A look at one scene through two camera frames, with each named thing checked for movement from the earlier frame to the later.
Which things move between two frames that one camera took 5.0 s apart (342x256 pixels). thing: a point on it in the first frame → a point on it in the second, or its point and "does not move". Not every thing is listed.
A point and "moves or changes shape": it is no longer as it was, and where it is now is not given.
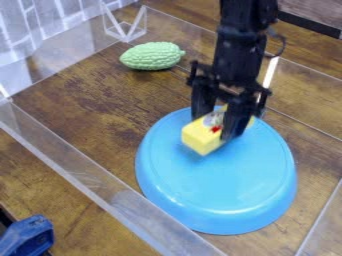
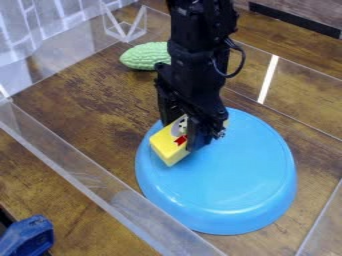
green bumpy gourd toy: [151, 56] does not move
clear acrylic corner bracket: [125, 31] does not move
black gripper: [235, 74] → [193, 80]
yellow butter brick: [202, 132] moves or changes shape
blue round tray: [234, 191] does not move
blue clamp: [27, 237] does not move
